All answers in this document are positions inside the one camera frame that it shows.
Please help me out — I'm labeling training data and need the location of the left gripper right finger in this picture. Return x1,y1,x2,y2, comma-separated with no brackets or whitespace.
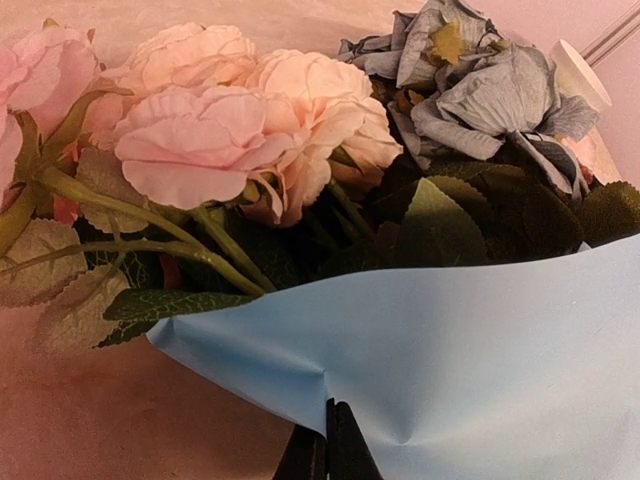
327,399,383,480

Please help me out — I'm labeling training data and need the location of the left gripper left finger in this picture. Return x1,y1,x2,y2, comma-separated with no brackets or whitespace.
272,425,327,480

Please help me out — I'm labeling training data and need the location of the blue wrapping paper sheet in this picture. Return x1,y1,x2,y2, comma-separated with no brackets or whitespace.
148,237,639,479

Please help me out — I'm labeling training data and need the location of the blue fake hydrangea flower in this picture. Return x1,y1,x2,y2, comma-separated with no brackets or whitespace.
339,1,639,268

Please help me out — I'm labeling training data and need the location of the pink fake rose stem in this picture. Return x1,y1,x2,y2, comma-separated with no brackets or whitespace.
84,23,402,291

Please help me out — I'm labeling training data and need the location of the small pink rose stem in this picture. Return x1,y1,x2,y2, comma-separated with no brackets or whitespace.
1,20,147,351

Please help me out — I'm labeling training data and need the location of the pink fake peony stem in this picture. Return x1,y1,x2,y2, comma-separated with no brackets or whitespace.
560,128,622,185

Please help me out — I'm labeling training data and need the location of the white ceramic bowl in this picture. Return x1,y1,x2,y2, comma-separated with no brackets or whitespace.
549,40,612,113

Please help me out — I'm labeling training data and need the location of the right aluminium corner post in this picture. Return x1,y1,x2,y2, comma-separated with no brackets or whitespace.
581,2,640,68

